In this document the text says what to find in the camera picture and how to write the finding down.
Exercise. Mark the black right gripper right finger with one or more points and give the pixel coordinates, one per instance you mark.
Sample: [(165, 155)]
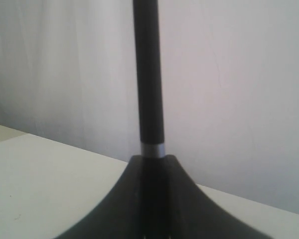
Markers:
[(193, 215)]

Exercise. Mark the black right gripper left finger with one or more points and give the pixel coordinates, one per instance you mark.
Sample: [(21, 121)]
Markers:
[(119, 214)]

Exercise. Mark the black paintbrush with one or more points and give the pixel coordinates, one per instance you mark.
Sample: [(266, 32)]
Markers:
[(146, 28)]

